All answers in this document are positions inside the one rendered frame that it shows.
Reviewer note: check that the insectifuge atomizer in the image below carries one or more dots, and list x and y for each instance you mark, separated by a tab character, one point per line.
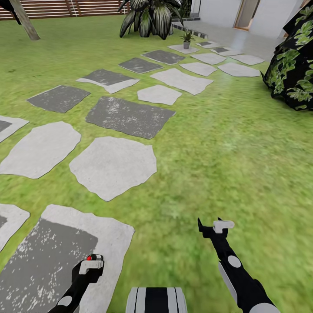
95	257

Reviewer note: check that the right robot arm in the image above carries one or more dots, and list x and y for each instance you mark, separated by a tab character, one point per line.
248	293

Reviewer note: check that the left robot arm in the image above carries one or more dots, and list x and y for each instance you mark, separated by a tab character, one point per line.
87	271

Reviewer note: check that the fixed window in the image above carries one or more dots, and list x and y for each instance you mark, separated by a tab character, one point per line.
246	14

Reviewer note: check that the door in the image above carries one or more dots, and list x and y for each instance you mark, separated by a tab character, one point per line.
302	5

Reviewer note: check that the robot trunk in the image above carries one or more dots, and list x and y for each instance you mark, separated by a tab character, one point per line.
156	300

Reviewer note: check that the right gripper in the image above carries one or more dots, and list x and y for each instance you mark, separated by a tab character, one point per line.
208	232

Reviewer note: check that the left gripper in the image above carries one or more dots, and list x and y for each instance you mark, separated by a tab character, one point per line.
91	276

